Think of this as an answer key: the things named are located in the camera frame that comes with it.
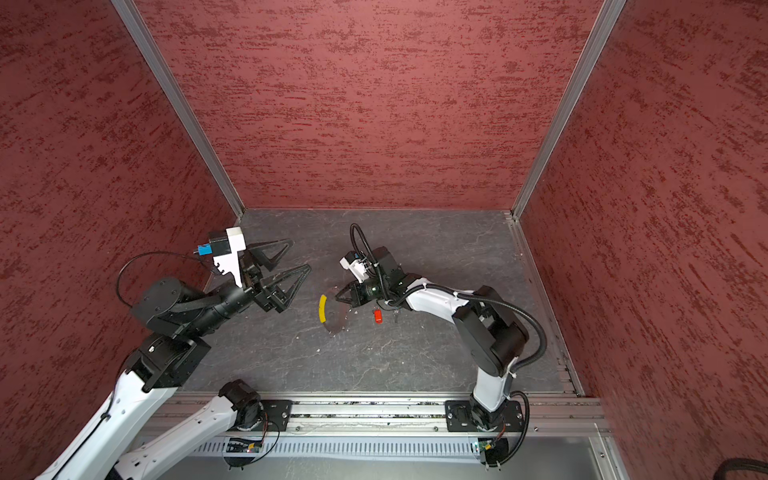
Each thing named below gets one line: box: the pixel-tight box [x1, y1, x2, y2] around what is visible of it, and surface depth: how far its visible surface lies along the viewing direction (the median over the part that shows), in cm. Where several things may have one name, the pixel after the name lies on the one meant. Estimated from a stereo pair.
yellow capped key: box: [319, 294, 327, 323], surface depth 85 cm
